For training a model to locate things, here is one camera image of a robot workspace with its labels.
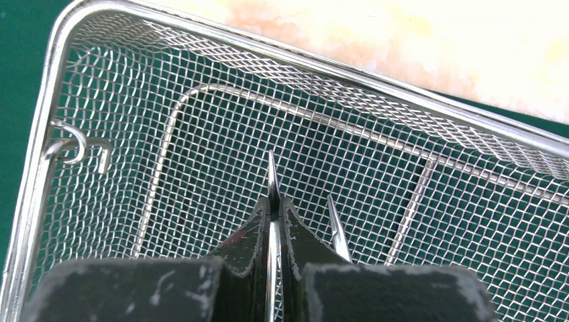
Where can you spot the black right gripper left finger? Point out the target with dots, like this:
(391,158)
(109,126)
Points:
(228,284)

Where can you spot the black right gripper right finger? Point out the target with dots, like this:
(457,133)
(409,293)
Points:
(319,285)

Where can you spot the surgical forceps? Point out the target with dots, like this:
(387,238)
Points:
(338,237)

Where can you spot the metal mesh instrument tray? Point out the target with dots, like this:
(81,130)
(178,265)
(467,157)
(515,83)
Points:
(150,139)

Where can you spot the dark green surgical drape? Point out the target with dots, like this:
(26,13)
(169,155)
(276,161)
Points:
(25,29)

